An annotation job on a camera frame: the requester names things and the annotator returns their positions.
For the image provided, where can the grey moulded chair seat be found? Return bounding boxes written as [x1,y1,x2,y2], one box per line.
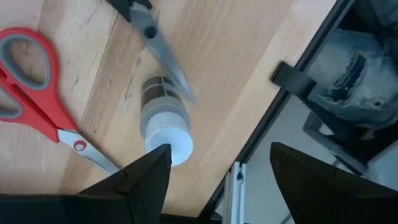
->
[306,27,398,128]

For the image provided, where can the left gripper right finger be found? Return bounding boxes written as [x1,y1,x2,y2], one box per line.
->
[269,141,398,224]

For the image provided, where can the black aluminium table frame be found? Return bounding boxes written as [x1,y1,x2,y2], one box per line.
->
[198,0,352,224]

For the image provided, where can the red handled scissors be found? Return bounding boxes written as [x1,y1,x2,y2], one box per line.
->
[0,27,121,175]

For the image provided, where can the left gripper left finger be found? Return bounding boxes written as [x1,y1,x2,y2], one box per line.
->
[77,142,173,224]

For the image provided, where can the silver aluminium table leg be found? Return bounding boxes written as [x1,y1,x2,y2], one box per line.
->
[222,161,246,224]

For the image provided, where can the dark paint bottle white cap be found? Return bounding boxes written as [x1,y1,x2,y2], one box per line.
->
[139,74,195,167]

